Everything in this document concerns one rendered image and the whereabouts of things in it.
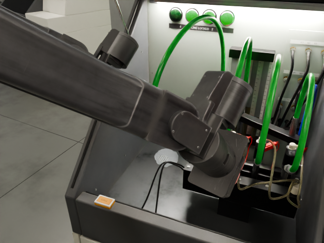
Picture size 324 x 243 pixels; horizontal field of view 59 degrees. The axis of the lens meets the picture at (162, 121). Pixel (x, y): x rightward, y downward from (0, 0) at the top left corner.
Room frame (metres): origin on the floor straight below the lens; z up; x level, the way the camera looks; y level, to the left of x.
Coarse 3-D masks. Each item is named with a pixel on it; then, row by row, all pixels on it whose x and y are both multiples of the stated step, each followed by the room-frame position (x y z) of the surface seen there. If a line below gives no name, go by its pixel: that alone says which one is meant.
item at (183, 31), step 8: (200, 16) 0.77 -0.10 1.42; (208, 16) 0.80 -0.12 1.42; (192, 24) 0.74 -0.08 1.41; (216, 24) 0.85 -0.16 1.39; (184, 32) 0.71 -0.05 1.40; (176, 40) 0.69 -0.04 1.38; (224, 40) 0.89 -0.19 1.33; (168, 48) 0.67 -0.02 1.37; (224, 48) 0.89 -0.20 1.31; (168, 56) 0.66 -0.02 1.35; (224, 56) 0.90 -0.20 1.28; (160, 64) 0.65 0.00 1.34; (224, 64) 0.91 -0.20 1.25; (160, 72) 0.64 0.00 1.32
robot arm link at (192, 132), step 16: (208, 80) 0.35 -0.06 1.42; (224, 80) 0.34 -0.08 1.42; (240, 80) 0.35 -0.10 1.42; (192, 96) 0.35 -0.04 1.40; (208, 96) 0.33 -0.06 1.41; (224, 96) 0.34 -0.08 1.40; (240, 96) 0.34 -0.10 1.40; (176, 112) 0.27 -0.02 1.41; (208, 112) 0.31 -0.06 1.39; (224, 112) 0.32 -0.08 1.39; (240, 112) 0.33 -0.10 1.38; (176, 128) 0.26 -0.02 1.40; (192, 128) 0.27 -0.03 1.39; (208, 128) 0.29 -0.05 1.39; (192, 144) 0.27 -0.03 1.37
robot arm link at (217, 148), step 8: (208, 120) 0.32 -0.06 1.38; (216, 120) 0.32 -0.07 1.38; (224, 120) 0.32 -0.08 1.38; (216, 128) 0.31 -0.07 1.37; (224, 128) 0.33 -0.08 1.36; (208, 136) 0.30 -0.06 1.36; (216, 136) 0.30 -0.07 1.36; (208, 144) 0.29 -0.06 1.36; (216, 144) 0.29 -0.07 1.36; (224, 144) 0.31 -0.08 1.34; (184, 152) 0.30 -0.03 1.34; (192, 152) 0.29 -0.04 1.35; (200, 152) 0.29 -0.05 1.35; (208, 152) 0.29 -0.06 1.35; (216, 152) 0.29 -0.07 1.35; (224, 152) 0.31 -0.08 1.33; (192, 160) 0.29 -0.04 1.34; (200, 160) 0.29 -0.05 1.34; (208, 160) 0.28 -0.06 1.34; (216, 160) 0.30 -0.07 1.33; (224, 160) 0.31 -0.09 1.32; (200, 168) 0.31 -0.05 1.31; (208, 168) 0.30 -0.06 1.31
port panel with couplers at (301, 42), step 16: (288, 32) 0.92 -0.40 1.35; (304, 32) 0.91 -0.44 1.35; (320, 32) 0.89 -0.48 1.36; (288, 48) 0.92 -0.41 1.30; (304, 48) 0.90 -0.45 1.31; (320, 48) 0.89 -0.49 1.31; (288, 64) 0.91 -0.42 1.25; (304, 64) 0.90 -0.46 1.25; (320, 64) 0.88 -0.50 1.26; (288, 96) 0.91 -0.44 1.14; (272, 112) 0.92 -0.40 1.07; (288, 112) 0.90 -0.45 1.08
